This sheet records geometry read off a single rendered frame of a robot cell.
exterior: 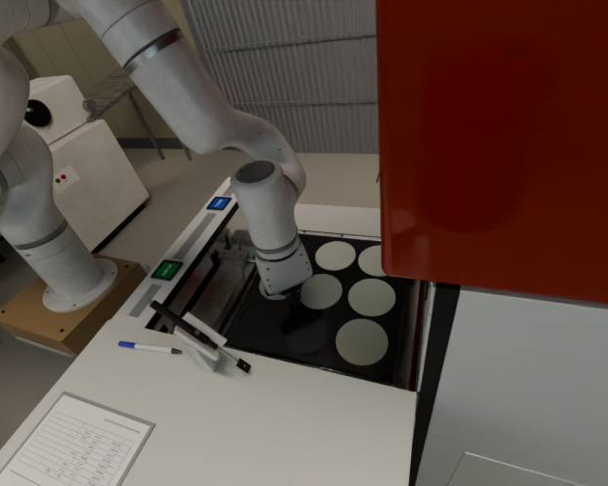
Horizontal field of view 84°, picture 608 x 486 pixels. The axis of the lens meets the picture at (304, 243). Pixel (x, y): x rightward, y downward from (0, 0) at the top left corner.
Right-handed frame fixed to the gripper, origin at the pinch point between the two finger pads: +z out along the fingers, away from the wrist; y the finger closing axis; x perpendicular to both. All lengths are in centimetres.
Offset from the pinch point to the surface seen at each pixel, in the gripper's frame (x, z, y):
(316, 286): -1.4, 1.9, -5.8
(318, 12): -203, -15, -105
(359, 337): 14.4, 2.0, -7.9
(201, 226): -32.7, -3.5, 13.6
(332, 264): -5.5, 2.0, -12.1
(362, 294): 5.8, 2.0, -13.6
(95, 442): 14.0, -4.8, 38.9
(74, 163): -205, 30, 83
